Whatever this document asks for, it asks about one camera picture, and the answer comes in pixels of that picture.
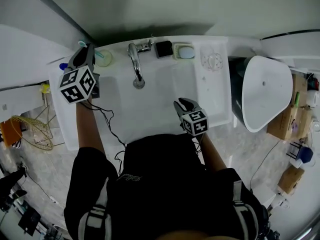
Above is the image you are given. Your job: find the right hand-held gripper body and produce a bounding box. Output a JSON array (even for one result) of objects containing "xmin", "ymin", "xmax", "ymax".
[{"xmin": 179, "ymin": 108, "xmax": 209, "ymax": 138}]

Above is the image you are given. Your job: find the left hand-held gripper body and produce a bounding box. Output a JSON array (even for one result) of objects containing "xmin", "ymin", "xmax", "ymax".
[{"xmin": 58, "ymin": 64, "xmax": 101, "ymax": 105}]

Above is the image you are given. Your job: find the green translucent cup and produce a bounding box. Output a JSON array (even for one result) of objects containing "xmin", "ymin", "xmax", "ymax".
[{"xmin": 94, "ymin": 49, "xmax": 113, "ymax": 68}]

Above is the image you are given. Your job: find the teal toothbrush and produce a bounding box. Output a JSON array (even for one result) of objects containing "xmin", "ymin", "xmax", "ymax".
[{"xmin": 77, "ymin": 40, "xmax": 106, "ymax": 59}]

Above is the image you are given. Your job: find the clear patterned glass cup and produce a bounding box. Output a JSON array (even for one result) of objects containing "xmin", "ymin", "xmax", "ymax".
[{"xmin": 200, "ymin": 46, "xmax": 225, "ymax": 72}]

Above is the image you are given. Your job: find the person's left forearm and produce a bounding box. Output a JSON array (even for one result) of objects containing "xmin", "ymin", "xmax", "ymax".
[{"xmin": 76, "ymin": 98, "xmax": 107, "ymax": 157}]

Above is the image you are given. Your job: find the person's right forearm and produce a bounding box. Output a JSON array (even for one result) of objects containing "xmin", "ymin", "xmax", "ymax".
[{"xmin": 198, "ymin": 132, "xmax": 228, "ymax": 172}]

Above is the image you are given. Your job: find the white sink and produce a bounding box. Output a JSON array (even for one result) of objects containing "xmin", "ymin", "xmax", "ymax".
[{"xmin": 48, "ymin": 35, "xmax": 232, "ymax": 152}]

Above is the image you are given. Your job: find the chrome faucet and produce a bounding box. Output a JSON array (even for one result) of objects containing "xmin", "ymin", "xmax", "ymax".
[{"xmin": 126, "ymin": 39, "xmax": 154, "ymax": 85}]

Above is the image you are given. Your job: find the green soap dish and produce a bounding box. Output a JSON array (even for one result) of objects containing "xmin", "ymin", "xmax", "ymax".
[{"xmin": 172, "ymin": 42, "xmax": 196, "ymax": 61}]

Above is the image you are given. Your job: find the pale blue soap bar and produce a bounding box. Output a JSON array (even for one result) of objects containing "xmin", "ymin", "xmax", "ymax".
[{"xmin": 177, "ymin": 46, "xmax": 195, "ymax": 59}]

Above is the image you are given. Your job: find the black soap dispenser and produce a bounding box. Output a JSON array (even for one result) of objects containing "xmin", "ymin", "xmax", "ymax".
[{"xmin": 154, "ymin": 40, "xmax": 174, "ymax": 59}]

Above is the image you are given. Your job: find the black shirt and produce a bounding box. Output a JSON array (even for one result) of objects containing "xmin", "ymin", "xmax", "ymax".
[{"xmin": 63, "ymin": 133, "xmax": 270, "ymax": 240}]

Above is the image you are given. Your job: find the orange seat cushion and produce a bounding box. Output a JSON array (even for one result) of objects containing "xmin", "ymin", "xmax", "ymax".
[{"xmin": 0, "ymin": 120, "xmax": 23, "ymax": 147}]

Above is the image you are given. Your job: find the wide cardboard box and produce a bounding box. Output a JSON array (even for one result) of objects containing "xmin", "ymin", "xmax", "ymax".
[{"xmin": 266, "ymin": 106, "xmax": 313, "ymax": 141}]

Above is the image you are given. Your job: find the small cardboard box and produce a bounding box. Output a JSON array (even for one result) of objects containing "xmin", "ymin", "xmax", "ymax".
[{"xmin": 277, "ymin": 165, "xmax": 305, "ymax": 195}]

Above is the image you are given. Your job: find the tall cardboard box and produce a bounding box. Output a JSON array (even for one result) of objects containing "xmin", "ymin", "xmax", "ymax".
[{"xmin": 291, "ymin": 73, "xmax": 309, "ymax": 107}]

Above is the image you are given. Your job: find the white curved fixture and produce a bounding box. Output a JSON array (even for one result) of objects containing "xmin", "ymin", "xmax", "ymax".
[{"xmin": 259, "ymin": 28, "xmax": 320, "ymax": 74}]

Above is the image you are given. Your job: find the blue plastic container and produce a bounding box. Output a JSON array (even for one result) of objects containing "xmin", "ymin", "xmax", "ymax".
[{"xmin": 298, "ymin": 146, "xmax": 314, "ymax": 164}]

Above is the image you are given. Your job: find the white paper roll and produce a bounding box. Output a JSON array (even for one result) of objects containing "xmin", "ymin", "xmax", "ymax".
[{"xmin": 306, "ymin": 90, "xmax": 320, "ymax": 107}]

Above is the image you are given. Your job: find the black square device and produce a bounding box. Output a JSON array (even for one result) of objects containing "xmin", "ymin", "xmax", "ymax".
[{"xmin": 17, "ymin": 206, "xmax": 41, "ymax": 236}]

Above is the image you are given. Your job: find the white round disc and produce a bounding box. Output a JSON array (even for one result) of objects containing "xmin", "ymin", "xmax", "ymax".
[{"xmin": 51, "ymin": 223, "xmax": 68, "ymax": 235}]

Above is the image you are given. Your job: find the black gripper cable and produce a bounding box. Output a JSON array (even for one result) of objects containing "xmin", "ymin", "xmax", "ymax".
[
  {"xmin": 193, "ymin": 132, "xmax": 205, "ymax": 155},
  {"xmin": 82, "ymin": 100, "xmax": 128, "ymax": 175}
]

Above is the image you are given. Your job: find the yellow wire chair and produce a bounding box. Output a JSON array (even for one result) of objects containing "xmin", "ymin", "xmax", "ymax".
[{"xmin": 10, "ymin": 115, "xmax": 55, "ymax": 151}]

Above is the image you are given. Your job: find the grey shoulder strap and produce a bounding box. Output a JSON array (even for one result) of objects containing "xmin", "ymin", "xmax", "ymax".
[
  {"xmin": 232, "ymin": 180, "xmax": 260, "ymax": 240},
  {"xmin": 79, "ymin": 177, "xmax": 112, "ymax": 240}
]

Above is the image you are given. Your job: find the black wire rack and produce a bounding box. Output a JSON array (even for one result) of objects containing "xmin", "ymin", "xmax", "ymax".
[{"xmin": 286, "ymin": 141, "xmax": 303, "ymax": 160}]

